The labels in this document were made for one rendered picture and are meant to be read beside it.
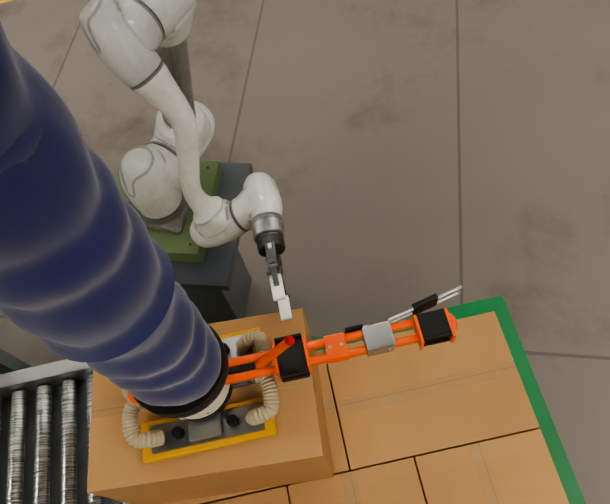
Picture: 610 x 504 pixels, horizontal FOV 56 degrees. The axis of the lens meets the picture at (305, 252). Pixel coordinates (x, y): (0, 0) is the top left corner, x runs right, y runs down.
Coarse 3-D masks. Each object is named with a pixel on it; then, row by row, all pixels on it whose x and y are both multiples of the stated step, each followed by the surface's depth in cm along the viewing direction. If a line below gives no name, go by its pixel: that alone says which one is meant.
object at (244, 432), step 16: (256, 400) 147; (224, 416) 145; (240, 416) 145; (176, 432) 142; (224, 432) 144; (240, 432) 143; (256, 432) 143; (272, 432) 143; (144, 448) 144; (160, 448) 143; (176, 448) 143; (192, 448) 143; (208, 448) 143
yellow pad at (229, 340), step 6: (246, 330) 156; (258, 330) 156; (222, 336) 156; (228, 336) 156; (234, 336) 155; (228, 342) 155; (234, 342) 155; (228, 348) 152; (234, 348) 154; (252, 348) 153; (228, 354) 153; (234, 354) 153; (240, 354) 153; (246, 354) 153
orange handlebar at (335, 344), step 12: (396, 324) 140; (408, 324) 140; (456, 324) 139; (324, 336) 140; (336, 336) 140; (348, 336) 140; (360, 336) 140; (408, 336) 138; (312, 348) 140; (336, 348) 138; (360, 348) 138; (228, 360) 140; (240, 360) 140; (252, 360) 140; (312, 360) 138; (324, 360) 138; (336, 360) 139; (252, 372) 138; (264, 372) 138; (132, 396) 138
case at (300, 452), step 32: (256, 320) 161; (288, 320) 159; (96, 384) 157; (256, 384) 152; (288, 384) 151; (320, 384) 188; (96, 416) 153; (160, 416) 151; (288, 416) 147; (320, 416) 157; (96, 448) 149; (128, 448) 148; (224, 448) 145; (256, 448) 144; (288, 448) 143; (320, 448) 142; (96, 480) 145; (128, 480) 144; (160, 480) 143; (192, 480) 148; (224, 480) 154; (256, 480) 162; (288, 480) 170
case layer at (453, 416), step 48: (480, 336) 192; (336, 384) 190; (384, 384) 188; (432, 384) 186; (480, 384) 185; (336, 432) 183; (384, 432) 181; (432, 432) 179; (480, 432) 178; (528, 432) 176; (336, 480) 176; (384, 480) 174; (432, 480) 173; (480, 480) 171; (528, 480) 170
